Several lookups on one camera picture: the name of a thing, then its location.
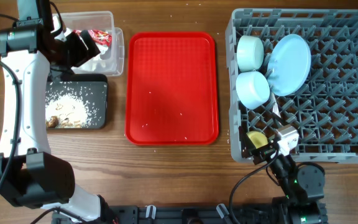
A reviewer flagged clear plastic bin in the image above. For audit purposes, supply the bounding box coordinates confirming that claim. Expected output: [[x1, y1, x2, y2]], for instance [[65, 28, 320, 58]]
[[58, 11, 125, 77]]

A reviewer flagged pale green bowl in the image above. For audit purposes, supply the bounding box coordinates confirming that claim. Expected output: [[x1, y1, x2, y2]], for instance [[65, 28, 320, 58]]
[[237, 35, 264, 72]]

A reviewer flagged white rice pile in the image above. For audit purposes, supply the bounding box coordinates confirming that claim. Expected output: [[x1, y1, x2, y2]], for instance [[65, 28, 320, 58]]
[[45, 94, 90, 129]]

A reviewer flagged white plastic spoon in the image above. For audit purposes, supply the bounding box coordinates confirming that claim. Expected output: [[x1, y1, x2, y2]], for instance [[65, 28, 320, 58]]
[[270, 92, 281, 118]]

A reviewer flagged yellow plastic cup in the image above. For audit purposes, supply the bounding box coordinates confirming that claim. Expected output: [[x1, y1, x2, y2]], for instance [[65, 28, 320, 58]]
[[247, 131, 269, 149]]

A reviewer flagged black food waste tray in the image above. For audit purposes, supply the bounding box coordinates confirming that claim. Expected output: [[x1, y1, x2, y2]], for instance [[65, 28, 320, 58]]
[[45, 74, 108, 129]]

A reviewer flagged light blue plate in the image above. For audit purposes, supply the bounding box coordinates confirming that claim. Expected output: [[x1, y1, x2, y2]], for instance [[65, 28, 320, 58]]
[[267, 34, 311, 96]]

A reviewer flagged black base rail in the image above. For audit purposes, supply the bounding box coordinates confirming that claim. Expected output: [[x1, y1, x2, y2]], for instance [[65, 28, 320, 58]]
[[52, 202, 328, 224]]

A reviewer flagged blue-grey dishwasher rack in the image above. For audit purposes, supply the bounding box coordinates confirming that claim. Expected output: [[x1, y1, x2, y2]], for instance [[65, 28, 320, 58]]
[[225, 8, 358, 164]]

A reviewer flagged white tissue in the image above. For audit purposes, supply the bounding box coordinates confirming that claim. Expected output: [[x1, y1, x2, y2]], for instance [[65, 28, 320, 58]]
[[71, 55, 116, 74]]

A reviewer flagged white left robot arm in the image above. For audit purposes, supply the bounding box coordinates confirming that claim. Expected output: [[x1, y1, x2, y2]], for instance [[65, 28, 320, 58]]
[[0, 1, 119, 223]]

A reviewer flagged small blue bowl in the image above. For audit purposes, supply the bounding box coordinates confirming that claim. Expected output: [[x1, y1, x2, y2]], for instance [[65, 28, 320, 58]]
[[236, 71, 270, 110]]

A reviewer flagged red snack wrapper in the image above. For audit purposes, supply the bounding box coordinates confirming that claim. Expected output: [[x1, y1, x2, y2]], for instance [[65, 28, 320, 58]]
[[74, 29, 112, 47]]

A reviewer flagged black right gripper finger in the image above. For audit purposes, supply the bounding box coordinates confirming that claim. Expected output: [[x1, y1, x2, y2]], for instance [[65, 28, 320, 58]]
[[273, 113, 287, 127], [239, 126, 255, 158]]

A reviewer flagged red plastic tray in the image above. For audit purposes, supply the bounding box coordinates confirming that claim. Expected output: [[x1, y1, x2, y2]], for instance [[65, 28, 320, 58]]
[[125, 32, 219, 146]]

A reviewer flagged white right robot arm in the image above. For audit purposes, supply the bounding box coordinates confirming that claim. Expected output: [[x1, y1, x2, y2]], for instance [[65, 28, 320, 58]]
[[229, 114, 328, 224]]

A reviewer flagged brown food scrap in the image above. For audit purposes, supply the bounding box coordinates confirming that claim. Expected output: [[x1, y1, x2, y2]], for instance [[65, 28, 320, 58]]
[[46, 116, 59, 128]]

